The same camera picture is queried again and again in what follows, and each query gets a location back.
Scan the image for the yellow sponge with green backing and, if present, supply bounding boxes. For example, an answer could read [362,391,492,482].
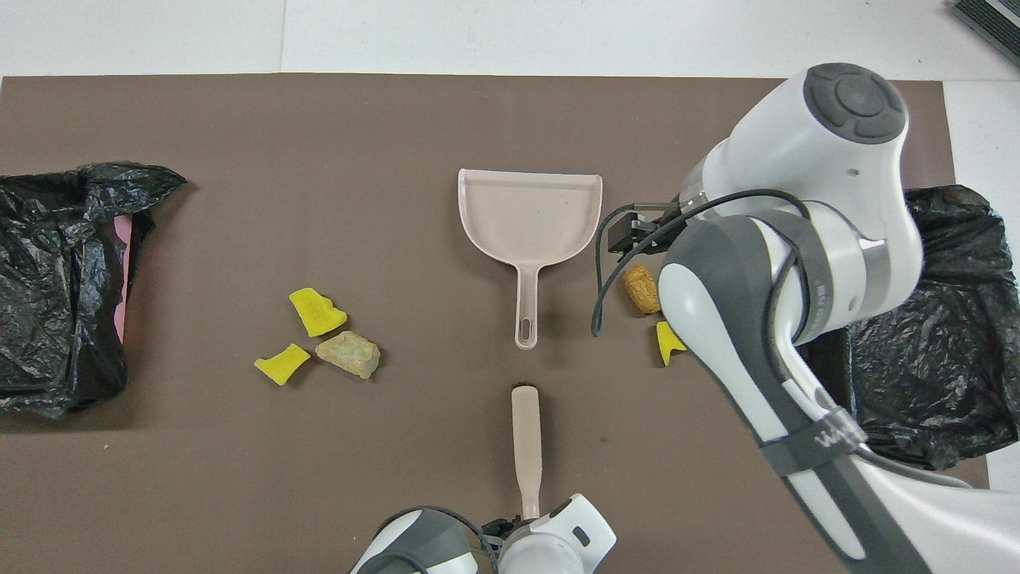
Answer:
[253,344,312,387]

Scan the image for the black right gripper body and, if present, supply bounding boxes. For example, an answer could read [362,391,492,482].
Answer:
[608,206,685,260]

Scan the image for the thick yellow sponge piece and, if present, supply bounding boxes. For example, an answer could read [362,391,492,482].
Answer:
[288,288,348,338]

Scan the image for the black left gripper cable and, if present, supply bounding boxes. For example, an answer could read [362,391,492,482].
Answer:
[363,505,501,574]

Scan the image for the beige hand brush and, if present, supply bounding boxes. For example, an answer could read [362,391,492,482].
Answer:
[511,385,543,519]

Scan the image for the black bag lined trash bin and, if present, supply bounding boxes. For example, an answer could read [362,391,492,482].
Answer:
[797,185,1020,471]

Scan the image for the right black lined bin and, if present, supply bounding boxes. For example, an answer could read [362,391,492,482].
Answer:
[0,163,188,419]

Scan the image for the beige plastic dustpan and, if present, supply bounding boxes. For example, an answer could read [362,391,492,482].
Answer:
[457,168,604,350]

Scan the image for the brown table mat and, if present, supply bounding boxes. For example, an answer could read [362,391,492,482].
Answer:
[0,74,997,574]

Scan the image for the pink plastic bin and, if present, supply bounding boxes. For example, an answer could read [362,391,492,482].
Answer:
[114,215,132,344]

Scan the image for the beige layered sponge chunk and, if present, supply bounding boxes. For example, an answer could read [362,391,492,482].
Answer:
[316,331,381,379]

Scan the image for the yellow notched sponge piece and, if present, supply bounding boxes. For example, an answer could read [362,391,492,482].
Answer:
[656,320,688,368]

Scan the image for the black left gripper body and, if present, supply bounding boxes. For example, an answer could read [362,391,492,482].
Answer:
[482,518,527,551]

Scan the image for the dark ribbed panel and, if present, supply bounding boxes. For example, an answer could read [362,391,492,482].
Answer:
[950,0,1020,69]

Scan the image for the brown cork-like lump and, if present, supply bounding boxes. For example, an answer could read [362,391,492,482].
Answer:
[623,265,662,315]

